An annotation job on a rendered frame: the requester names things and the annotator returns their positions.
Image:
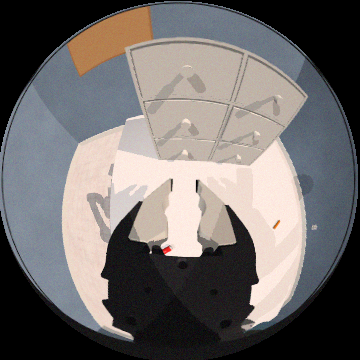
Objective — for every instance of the red aa battery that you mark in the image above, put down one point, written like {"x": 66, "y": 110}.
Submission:
{"x": 167, "y": 249}

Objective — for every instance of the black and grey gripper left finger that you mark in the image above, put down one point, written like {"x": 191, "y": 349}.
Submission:
{"x": 145, "y": 225}

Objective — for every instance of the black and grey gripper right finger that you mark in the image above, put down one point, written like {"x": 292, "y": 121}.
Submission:
{"x": 221, "y": 229}

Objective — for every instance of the beige chest of drawers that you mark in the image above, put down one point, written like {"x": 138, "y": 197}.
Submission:
{"x": 230, "y": 103}

